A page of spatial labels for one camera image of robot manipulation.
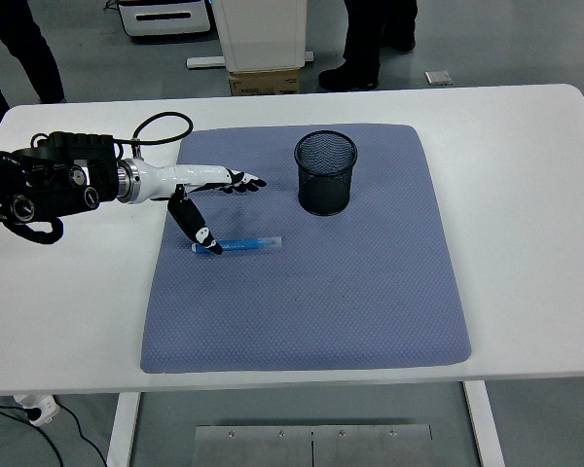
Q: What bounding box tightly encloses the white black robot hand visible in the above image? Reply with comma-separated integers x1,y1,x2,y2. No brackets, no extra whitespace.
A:
136,162,268,257

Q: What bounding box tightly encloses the blue marker with clear cap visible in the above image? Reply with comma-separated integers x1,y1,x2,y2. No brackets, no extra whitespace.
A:
190,235,283,255

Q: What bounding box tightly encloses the black mesh pen holder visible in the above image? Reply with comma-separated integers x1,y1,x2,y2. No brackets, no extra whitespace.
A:
294,128,359,217

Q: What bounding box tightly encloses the brown cardboard box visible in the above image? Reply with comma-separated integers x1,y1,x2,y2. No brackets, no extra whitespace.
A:
228,67,303,97

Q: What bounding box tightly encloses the white appliance with black slot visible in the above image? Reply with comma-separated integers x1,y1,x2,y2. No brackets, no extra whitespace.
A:
116,0,213,39

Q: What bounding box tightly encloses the blue-grey quilted mat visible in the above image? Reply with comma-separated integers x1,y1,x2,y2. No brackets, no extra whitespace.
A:
139,123,472,375

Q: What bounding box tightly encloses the person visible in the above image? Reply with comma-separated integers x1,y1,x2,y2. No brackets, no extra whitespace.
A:
317,0,419,91
0,0,67,140

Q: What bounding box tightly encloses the white table leg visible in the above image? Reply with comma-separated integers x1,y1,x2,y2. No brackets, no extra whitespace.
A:
461,380,506,467
105,391,142,467

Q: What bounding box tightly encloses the white power strip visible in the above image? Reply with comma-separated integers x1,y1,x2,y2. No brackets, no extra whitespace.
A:
13,392,61,428

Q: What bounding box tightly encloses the white pedestal base bar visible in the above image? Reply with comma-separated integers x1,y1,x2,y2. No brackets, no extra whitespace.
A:
185,50,316,69

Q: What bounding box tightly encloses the white pedestal cabinet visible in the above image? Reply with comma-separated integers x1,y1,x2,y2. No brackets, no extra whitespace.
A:
212,0,309,73

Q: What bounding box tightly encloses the black floor cable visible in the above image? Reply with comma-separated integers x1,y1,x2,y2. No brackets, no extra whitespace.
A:
0,394,65,467
56,402,109,467

